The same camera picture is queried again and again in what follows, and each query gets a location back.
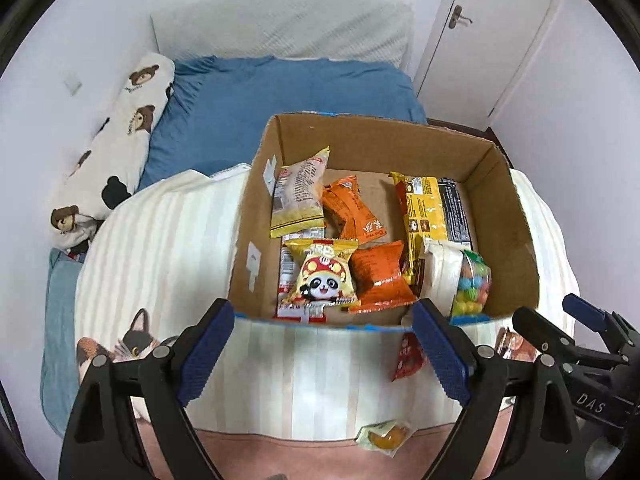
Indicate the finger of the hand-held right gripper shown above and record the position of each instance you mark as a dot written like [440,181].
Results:
[585,310]
[542,332]

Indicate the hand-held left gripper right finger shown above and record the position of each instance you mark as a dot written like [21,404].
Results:
[442,355]

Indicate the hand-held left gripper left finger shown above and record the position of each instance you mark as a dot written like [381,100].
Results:
[207,355]

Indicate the bag of colourful candy balls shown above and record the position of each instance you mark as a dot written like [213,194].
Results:
[470,285]

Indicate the white snack packet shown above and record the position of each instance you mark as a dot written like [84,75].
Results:
[440,270]

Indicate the orange snack packet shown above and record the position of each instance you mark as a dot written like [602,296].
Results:
[350,205]
[380,275]

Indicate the long red snack packet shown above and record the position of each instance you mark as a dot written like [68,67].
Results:
[287,272]

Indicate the yellow panda snack packet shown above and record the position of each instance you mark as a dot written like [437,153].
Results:
[322,280]

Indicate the large yellow black snack packet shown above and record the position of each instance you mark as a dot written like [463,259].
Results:
[425,210]

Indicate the yellow clear snack packet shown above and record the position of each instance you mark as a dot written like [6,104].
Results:
[300,195]

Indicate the cardboard box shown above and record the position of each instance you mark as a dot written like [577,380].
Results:
[380,145]

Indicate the brown snack packet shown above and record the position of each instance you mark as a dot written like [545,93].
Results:
[510,345]

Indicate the small red triangular packet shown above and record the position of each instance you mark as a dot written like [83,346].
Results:
[406,360]

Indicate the cat print blanket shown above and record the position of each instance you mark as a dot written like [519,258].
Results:
[300,375]

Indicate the orange jelly cup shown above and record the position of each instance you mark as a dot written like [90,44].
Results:
[385,437]

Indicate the teal plush blanket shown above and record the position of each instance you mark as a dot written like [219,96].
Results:
[60,335]

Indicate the bear print long pillow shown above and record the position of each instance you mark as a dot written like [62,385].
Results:
[125,150]

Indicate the white door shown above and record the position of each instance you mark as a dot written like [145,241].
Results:
[475,60]

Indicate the blue bed sheet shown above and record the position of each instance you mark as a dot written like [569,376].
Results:
[300,90]

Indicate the grey padded headboard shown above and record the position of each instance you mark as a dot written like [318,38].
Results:
[285,25]

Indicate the white wall socket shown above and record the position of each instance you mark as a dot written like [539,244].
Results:
[74,86]

